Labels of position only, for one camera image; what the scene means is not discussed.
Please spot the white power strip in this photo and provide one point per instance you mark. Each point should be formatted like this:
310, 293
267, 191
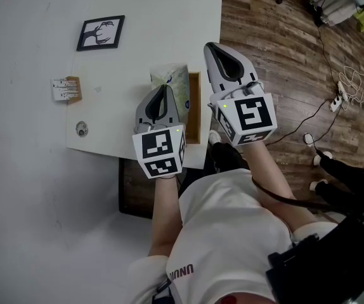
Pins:
335, 104
342, 90

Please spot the person's left forearm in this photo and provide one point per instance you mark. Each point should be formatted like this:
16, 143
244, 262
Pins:
166, 211

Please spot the small round grey disc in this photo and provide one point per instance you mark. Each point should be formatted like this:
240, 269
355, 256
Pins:
82, 129

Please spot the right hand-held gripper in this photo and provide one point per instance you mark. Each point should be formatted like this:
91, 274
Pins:
251, 112

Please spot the white plug adapter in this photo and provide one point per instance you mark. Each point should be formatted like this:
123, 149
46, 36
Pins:
309, 139

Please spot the black framed antler picture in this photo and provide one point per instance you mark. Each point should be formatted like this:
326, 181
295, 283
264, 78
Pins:
100, 33

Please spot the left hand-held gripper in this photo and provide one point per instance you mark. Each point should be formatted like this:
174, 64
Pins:
156, 144

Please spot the person's black trouser leg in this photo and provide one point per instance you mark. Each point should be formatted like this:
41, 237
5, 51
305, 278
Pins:
228, 157

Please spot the person's right forearm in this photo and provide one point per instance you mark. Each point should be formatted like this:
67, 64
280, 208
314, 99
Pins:
264, 173

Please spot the grey stacked equipment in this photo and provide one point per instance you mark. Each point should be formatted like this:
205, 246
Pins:
331, 5

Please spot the wooden block with white cards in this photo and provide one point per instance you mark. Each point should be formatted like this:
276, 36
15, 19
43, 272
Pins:
65, 89

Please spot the person's white shoe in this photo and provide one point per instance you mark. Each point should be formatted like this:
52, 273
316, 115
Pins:
321, 157
317, 184
214, 136

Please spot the patterned pack of tissues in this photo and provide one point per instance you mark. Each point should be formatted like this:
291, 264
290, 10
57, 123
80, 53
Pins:
180, 81

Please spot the black worn equipment pack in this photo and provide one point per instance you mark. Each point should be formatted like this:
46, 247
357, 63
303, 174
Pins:
334, 264

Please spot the person's white shirt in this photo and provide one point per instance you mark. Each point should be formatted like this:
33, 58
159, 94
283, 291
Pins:
229, 233

